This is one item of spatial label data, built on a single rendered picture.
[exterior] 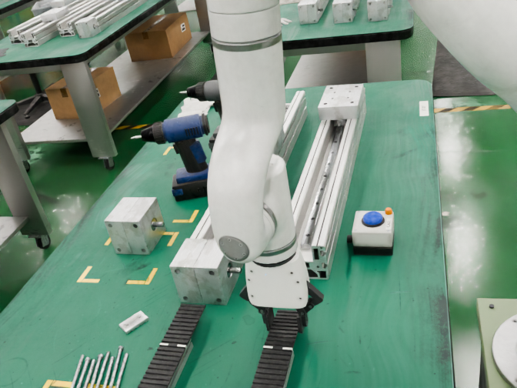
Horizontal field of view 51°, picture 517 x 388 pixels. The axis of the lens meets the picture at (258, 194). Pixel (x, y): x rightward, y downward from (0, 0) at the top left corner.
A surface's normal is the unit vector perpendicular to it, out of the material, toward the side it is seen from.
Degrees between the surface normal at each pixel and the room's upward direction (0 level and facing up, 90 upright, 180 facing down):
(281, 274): 87
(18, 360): 0
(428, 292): 0
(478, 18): 87
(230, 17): 90
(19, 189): 90
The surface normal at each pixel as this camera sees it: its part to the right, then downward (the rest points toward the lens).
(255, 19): 0.32, 0.49
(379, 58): -0.24, 0.54
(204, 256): -0.16, -0.84
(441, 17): -0.62, 0.66
